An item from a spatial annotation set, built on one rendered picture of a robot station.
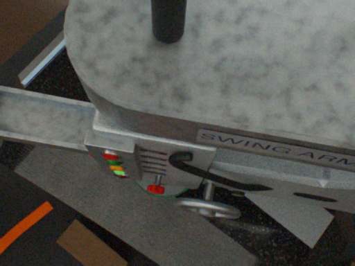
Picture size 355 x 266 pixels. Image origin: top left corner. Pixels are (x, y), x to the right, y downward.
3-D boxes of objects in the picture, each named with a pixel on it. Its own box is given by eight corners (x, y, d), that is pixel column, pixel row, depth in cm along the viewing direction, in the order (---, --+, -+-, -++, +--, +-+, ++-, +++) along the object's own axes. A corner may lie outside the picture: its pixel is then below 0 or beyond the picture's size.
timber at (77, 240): (62, 242, 211) (55, 241, 199) (80, 220, 213) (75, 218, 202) (112, 285, 207) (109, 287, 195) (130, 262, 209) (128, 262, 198)
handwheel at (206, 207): (240, 181, 110) (251, 170, 96) (234, 224, 108) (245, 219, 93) (178, 170, 111) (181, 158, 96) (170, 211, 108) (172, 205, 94)
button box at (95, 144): (143, 169, 100) (136, 136, 72) (141, 181, 99) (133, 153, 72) (107, 162, 100) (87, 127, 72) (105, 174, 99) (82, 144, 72)
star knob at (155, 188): (167, 176, 100) (167, 173, 97) (163, 195, 99) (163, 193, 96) (150, 173, 101) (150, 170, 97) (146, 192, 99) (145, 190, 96)
